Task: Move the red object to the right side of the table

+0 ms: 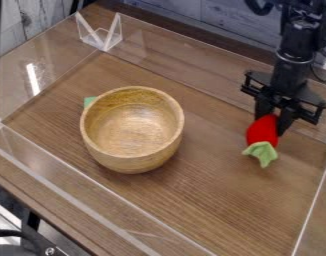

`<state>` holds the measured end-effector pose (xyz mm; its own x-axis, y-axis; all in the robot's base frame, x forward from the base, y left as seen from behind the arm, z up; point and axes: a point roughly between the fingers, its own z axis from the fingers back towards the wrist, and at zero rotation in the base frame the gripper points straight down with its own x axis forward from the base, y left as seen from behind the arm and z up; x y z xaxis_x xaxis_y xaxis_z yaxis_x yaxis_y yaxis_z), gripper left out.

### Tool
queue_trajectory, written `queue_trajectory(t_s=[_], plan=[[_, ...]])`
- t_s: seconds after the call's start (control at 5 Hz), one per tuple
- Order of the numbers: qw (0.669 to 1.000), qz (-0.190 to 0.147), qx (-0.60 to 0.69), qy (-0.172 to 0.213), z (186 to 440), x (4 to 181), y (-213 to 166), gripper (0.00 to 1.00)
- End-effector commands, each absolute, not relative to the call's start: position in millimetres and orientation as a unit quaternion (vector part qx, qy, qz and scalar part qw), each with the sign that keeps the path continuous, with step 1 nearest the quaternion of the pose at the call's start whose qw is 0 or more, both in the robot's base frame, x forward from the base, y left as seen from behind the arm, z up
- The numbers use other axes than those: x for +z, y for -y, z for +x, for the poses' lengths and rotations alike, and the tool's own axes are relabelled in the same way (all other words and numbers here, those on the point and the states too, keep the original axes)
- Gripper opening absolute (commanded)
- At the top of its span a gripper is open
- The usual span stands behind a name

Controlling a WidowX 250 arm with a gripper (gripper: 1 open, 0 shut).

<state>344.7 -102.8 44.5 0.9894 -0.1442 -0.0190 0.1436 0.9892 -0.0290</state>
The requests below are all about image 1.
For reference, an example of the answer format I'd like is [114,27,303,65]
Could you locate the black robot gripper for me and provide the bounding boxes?
[241,71,326,136]

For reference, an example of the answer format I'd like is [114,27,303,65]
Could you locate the red plush strawberry green leaves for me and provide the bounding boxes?
[242,114,279,168]

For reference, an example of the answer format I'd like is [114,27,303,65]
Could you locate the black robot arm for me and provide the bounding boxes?
[241,0,326,136]

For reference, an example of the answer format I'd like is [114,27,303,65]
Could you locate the wooden bowl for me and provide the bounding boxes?
[81,86,185,174]

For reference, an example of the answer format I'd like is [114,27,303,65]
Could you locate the green felt piece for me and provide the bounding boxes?
[83,96,98,109]

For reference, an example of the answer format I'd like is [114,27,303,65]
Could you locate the clear acrylic corner bracket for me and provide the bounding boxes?
[75,13,124,52]

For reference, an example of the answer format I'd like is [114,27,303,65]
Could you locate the black cable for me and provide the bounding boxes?
[0,228,43,256]

